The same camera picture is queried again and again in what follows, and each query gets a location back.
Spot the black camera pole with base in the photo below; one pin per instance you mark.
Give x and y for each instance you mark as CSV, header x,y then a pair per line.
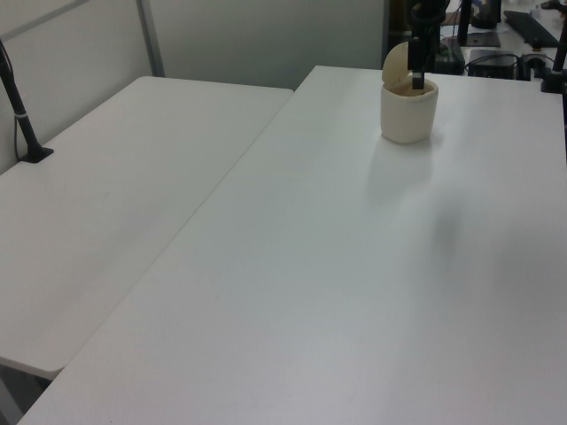
x,y
24,128

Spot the cream trash bin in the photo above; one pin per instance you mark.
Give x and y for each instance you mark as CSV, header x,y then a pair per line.
x,y
407,117

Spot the black clamped pole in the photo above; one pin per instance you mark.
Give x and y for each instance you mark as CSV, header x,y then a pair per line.
x,y
554,71

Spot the black monitor stand pole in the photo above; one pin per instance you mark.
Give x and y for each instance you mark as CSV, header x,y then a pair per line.
x,y
464,20

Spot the grey partition frame post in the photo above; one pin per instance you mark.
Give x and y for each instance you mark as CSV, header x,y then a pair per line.
x,y
385,31
150,35

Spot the white folding table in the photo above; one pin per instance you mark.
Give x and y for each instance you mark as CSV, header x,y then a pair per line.
x,y
111,177

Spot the black electronics box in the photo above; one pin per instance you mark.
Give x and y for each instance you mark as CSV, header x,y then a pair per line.
x,y
494,63

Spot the cream trash bin lid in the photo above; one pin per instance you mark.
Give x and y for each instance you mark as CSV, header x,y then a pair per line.
x,y
395,62

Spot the black keyboard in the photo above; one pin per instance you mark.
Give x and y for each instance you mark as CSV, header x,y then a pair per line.
x,y
531,27

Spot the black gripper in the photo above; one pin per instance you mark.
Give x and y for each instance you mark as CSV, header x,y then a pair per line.
x,y
428,12

